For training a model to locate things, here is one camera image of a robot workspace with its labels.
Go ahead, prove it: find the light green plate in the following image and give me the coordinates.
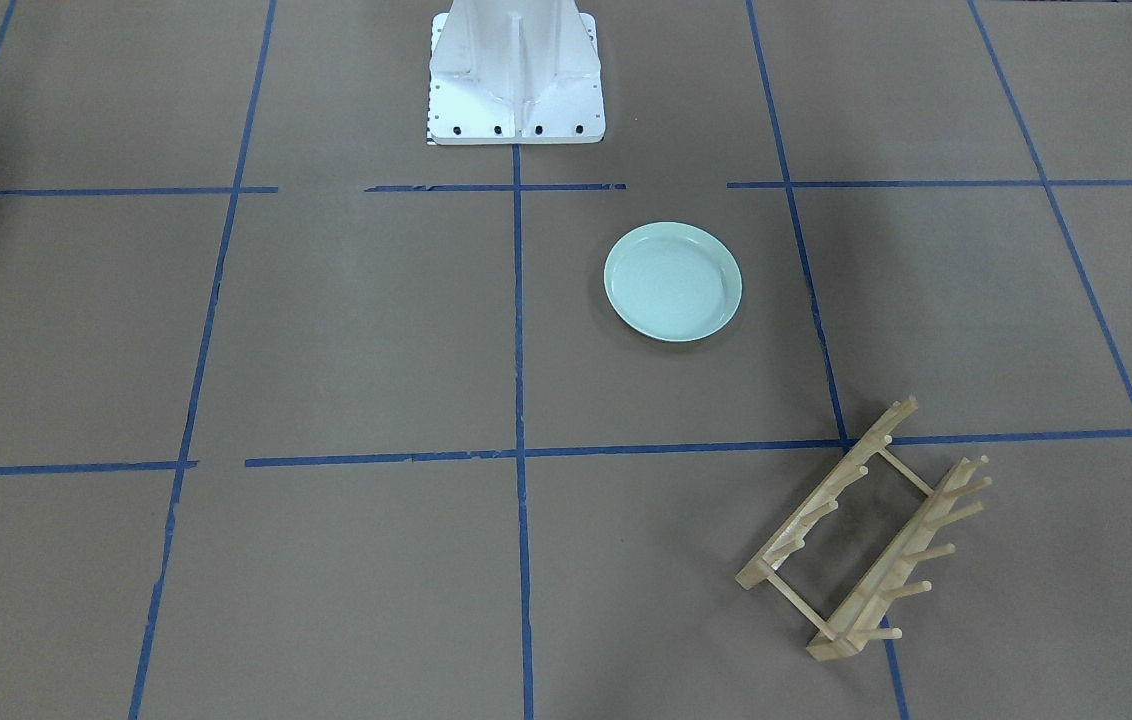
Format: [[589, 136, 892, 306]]
[[603, 222, 744, 343]]

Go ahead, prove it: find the wooden dish rack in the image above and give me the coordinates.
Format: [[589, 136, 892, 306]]
[[734, 396, 992, 662]]

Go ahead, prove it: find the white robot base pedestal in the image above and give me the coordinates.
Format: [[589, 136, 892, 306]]
[[426, 1, 607, 146]]

